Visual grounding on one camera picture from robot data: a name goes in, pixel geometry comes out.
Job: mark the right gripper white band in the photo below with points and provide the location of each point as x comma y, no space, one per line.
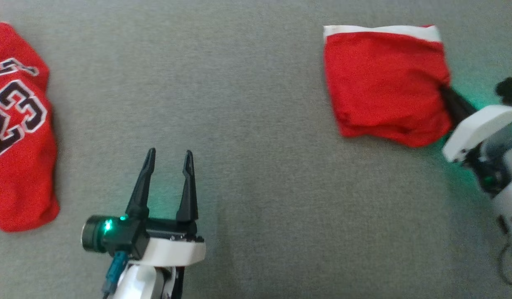
476,128

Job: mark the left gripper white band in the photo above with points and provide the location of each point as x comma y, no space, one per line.
173,251

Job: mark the red and white garment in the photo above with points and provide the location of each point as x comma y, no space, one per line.
384,83

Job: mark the red jersey with number 23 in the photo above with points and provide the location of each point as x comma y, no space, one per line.
23,174

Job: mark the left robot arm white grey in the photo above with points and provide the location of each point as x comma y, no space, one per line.
140,283

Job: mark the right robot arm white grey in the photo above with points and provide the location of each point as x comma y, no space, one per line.
509,199

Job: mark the grey fabric sofa seat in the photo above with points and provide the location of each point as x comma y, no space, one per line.
256,104

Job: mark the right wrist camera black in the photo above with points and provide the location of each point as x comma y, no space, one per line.
511,91

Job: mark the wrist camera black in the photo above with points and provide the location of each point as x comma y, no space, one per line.
511,91
115,234

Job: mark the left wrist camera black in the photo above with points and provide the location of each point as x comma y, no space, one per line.
115,234

